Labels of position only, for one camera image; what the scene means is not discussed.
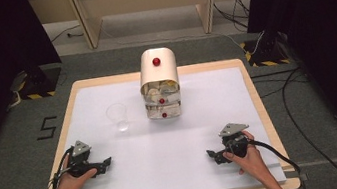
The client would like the hand-held gripper cable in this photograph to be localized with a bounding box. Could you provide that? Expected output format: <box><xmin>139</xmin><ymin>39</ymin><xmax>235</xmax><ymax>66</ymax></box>
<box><xmin>44</xmin><ymin>146</ymin><xmax>81</xmax><ymax>189</ymax></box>
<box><xmin>247</xmin><ymin>132</ymin><xmax>308</xmax><ymax>189</ymax></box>

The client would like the white table mat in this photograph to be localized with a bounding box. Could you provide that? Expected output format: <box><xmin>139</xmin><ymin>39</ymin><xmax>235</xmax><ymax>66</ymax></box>
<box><xmin>49</xmin><ymin>60</ymin><xmax>288</xmax><ymax>189</ymax></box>

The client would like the black floor cable with plug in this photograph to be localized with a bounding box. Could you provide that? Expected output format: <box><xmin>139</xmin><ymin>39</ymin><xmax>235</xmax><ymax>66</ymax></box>
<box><xmin>49</xmin><ymin>23</ymin><xmax>85</xmax><ymax>44</ymax></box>

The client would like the left hand-held gripper cable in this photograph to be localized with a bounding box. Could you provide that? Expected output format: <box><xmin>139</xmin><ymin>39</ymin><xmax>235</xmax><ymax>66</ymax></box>
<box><xmin>44</xmin><ymin>146</ymin><xmax>81</xmax><ymax>189</ymax></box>

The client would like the light wooden desk frame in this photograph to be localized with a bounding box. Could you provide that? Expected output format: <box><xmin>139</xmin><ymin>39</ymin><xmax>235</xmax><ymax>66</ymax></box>
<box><xmin>64</xmin><ymin>0</ymin><xmax>227</xmax><ymax>55</ymax></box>

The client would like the black stand base striped tape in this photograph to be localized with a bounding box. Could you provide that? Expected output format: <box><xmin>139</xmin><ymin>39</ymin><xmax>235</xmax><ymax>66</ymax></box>
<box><xmin>238</xmin><ymin>28</ymin><xmax>291</xmax><ymax>71</ymax></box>
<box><xmin>7</xmin><ymin>62</ymin><xmax>67</xmax><ymax>104</ymax></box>

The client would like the clear plastic cup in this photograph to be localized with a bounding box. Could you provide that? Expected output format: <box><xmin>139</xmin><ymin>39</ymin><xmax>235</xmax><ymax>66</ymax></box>
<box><xmin>104</xmin><ymin>101</ymin><xmax>131</xmax><ymax>135</ymax></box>

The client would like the person's left hand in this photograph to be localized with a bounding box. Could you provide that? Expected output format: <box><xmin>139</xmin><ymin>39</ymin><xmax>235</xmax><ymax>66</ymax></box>
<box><xmin>50</xmin><ymin>167</ymin><xmax>101</xmax><ymax>189</ymax></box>

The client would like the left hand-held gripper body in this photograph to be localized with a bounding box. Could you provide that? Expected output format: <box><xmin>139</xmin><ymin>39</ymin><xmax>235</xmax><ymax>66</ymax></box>
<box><xmin>62</xmin><ymin>137</ymin><xmax>106</xmax><ymax>181</ymax></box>

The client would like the person's right hand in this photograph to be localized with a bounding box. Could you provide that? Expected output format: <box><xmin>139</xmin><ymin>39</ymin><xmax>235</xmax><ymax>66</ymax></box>
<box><xmin>219</xmin><ymin>127</ymin><xmax>273</xmax><ymax>189</ymax></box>

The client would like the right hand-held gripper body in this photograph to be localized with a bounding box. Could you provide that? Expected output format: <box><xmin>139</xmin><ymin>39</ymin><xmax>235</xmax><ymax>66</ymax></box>
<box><xmin>216</xmin><ymin>120</ymin><xmax>255</xmax><ymax>162</ymax></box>

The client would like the right hand-held gripper cable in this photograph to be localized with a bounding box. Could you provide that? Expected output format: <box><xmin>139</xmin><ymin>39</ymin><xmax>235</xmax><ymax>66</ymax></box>
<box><xmin>247</xmin><ymin>132</ymin><xmax>308</xmax><ymax>189</ymax></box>

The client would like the long black floor cable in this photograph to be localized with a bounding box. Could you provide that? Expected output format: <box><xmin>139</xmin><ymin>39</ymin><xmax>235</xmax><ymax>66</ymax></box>
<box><xmin>248</xmin><ymin>60</ymin><xmax>337</xmax><ymax>189</ymax></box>

